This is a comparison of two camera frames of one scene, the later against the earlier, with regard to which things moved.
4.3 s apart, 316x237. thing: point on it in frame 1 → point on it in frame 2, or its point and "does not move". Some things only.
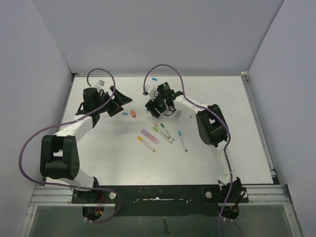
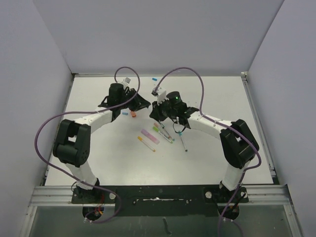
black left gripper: [121, 100] → [138, 102]
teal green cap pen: [163, 126] does not move
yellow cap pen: [140, 138] does not move
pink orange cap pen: [156, 124] does not move
